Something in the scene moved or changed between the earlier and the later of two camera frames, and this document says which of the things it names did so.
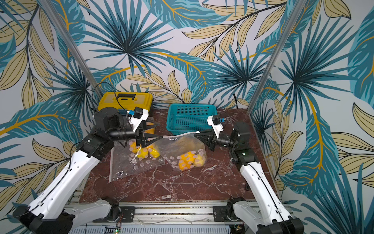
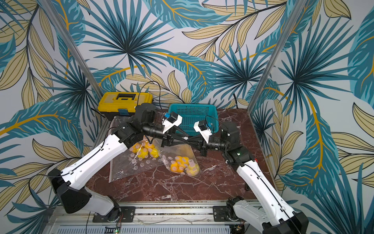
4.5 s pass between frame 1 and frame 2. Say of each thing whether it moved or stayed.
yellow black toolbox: stayed
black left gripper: moved
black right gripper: moved
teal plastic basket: stayed
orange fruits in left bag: stayed
